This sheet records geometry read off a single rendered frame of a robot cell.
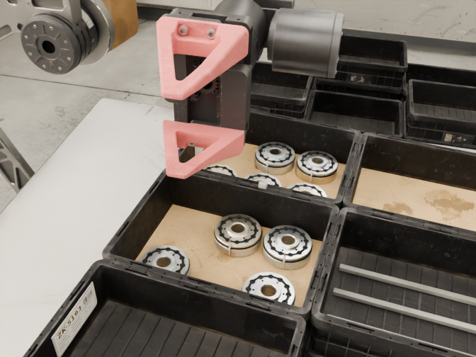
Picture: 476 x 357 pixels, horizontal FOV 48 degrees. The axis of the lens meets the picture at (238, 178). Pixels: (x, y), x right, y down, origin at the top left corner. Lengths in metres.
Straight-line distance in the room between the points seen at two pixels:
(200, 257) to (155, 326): 0.19
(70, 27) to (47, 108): 2.10
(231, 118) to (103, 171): 1.20
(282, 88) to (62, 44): 1.34
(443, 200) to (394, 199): 0.12
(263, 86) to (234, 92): 2.03
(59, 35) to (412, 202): 0.90
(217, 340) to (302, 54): 0.65
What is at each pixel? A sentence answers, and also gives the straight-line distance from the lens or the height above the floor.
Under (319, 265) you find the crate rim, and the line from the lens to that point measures 1.00.
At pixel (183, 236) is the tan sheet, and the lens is 1.18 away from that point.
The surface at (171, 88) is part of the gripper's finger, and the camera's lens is 0.34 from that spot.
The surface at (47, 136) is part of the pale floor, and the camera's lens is 3.11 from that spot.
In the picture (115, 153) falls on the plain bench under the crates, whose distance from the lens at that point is 1.67.
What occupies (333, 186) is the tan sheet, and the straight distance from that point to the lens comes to 1.33.
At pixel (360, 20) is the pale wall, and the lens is 4.13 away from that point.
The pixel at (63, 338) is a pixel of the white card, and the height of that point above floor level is 0.89.
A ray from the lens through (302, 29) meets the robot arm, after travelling 0.48.
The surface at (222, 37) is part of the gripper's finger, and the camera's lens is 0.38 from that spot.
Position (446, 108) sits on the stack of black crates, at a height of 0.49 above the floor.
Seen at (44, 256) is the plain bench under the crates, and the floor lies 0.70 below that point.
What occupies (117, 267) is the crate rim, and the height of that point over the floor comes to 0.93.
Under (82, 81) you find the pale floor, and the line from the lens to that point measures 3.62.
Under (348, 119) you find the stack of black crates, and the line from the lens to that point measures 2.47.
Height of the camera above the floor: 1.66
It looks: 39 degrees down
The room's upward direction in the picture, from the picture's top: 1 degrees clockwise
